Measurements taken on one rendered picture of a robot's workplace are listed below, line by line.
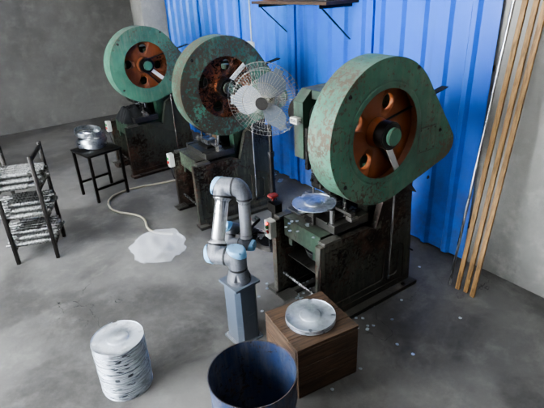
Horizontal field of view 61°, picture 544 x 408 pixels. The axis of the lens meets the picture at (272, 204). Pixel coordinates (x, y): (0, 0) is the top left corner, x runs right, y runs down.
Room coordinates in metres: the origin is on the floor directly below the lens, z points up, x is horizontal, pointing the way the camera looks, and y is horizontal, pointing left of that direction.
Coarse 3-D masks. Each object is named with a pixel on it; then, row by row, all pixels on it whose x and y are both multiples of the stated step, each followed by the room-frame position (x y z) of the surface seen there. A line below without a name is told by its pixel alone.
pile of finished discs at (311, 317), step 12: (300, 300) 2.24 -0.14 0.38; (312, 300) 2.24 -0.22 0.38; (288, 312) 2.14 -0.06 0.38; (300, 312) 2.13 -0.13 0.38; (312, 312) 2.12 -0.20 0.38; (324, 312) 2.12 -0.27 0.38; (288, 324) 2.05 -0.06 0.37; (300, 324) 2.04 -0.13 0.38; (312, 324) 2.03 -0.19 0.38; (324, 324) 2.03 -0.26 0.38
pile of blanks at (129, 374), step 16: (144, 336) 2.08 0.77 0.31; (128, 352) 1.94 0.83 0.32; (144, 352) 2.02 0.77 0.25; (96, 368) 1.97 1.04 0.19; (112, 368) 1.90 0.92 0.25; (128, 368) 1.93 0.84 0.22; (144, 368) 2.00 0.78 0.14; (112, 384) 1.90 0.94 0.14; (128, 384) 1.92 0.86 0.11; (144, 384) 1.97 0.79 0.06; (112, 400) 1.91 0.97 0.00; (128, 400) 1.90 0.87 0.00
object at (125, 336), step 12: (108, 324) 2.16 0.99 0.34; (120, 324) 2.16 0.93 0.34; (132, 324) 2.15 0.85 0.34; (96, 336) 2.06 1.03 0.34; (108, 336) 2.05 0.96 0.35; (120, 336) 2.05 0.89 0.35; (132, 336) 2.05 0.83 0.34; (96, 348) 1.96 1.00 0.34; (108, 348) 1.96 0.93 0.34; (120, 348) 1.96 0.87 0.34; (132, 348) 1.95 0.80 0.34
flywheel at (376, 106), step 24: (384, 96) 2.51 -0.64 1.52; (408, 96) 2.61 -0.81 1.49; (360, 120) 2.44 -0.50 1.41; (384, 120) 2.44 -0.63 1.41; (408, 120) 2.63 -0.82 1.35; (360, 144) 2.42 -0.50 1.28; (384, 144) 2.36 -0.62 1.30; (408, 144) 2.62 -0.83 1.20; (360, 168) 2.42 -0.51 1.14; (384, 168) 2.53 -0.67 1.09
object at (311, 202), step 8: (296, 200) 2.80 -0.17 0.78; (304, 200) 2.79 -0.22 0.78; (312, 200) 2.78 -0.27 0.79; (320, 200) 2.77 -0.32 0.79; (328, 200) 2.78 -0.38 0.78; (296, 208) 2.68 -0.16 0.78; (304, 208) 2.67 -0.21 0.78; (312, 208) 2.67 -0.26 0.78; (320, 208) 2.66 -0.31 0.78; (328, 208) 2.66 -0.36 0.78
